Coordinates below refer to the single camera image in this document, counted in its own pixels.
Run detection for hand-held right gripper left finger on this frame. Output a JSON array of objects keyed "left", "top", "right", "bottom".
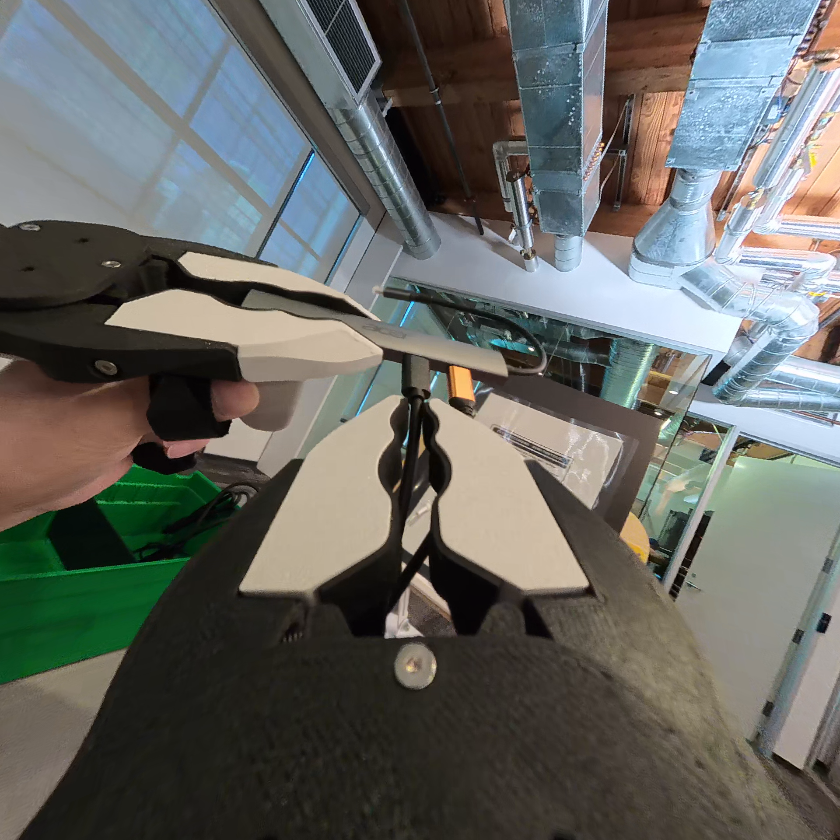
[{"left": 238, "top": 395, "right": 410, "bottom": 636}]

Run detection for grey usb hub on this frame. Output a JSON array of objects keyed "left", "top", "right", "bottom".
[{"left": 241, "top": 290, "right": 511, "bottom": 379}]

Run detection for wooden instruction board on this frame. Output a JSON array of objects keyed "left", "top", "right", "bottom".
[{"left": 474, "top": 375, "right": 665, "bottom": 567}]

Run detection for white air vent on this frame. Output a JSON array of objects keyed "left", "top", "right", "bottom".
[{"left": 259, "top": 0, "right": 383, "bottom": 112}]

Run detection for cluster of silver insulated pipes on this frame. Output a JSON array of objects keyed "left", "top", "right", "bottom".
[{"left": 679, "top": 62, "right": 840, "bottom": 413}]

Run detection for small silver pipe loop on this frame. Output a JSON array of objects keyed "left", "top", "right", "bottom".
[{"left": 492, "top": 140, "right": 541, "bottom": 273}]

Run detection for black cables in bin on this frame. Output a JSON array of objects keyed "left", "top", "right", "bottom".
[{"left": 134, "top": 482, "right": 257, "bottom": 562}]

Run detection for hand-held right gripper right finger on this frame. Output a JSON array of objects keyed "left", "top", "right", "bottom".
[{"left": 424, "top": 396, "right": 592, "bottom": 636}]

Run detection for black ceiling pipe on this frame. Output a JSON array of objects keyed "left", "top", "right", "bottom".
[{"left": 395, "top": 0, "right": 487, "bottom": 237}]

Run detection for orange plug cable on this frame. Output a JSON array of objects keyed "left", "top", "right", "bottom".
[{"left": 448, "top": 365, "right": 477, "bottom": 416}]

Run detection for white board stand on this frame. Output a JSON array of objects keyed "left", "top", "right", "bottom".
[{"left": 382, "top": 583, "right": 422, "bottom": 639}]

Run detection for person's left hand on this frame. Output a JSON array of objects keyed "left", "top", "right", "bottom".
[{"left": 0, "top": 357, "right": 261, "bottom": 534}]

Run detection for large glass window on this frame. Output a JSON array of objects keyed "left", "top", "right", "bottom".
[{"left": 0, "top": 0, "right": 368, "bottom": 277}]

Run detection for rectangular duct with cone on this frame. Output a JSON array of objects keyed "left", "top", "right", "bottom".
[{"left": 629, "top": 0, "right": 824, "bottom": 290}]

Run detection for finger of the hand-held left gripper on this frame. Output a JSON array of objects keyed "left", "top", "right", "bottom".
[
  {"left": 104, "top": 287, "right": 385, "bottom": 383},
  {"left": 177, "top": 251, "right": 366, "bottom": 319}
]

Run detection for rectangular metal duct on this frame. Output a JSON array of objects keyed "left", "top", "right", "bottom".
[{"left": 504, "top": 0, "right": 609, "bottom": 271}]

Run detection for short black hub cable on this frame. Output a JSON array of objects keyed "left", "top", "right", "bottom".
[{"left": 374, "top": 285, "right": 550, "bottom": 376}]

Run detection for white door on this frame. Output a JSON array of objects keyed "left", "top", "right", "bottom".
[{"left": 679, "top": 453, "right": 840, "bottom": 772}]

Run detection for round spiral metal duct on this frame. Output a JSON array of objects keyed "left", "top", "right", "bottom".
[{"left": 326, "top": 88, "right": 442, "bottom": 261}]

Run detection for glass partition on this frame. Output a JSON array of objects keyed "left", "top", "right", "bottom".
[{"left": 381, "top": 276, "right": 713, "bottom": 473}]

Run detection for green plastic bin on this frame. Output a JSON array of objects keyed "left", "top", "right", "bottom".
[{"left": 0, "top": 462, "right": 227, "bottom": 685}]

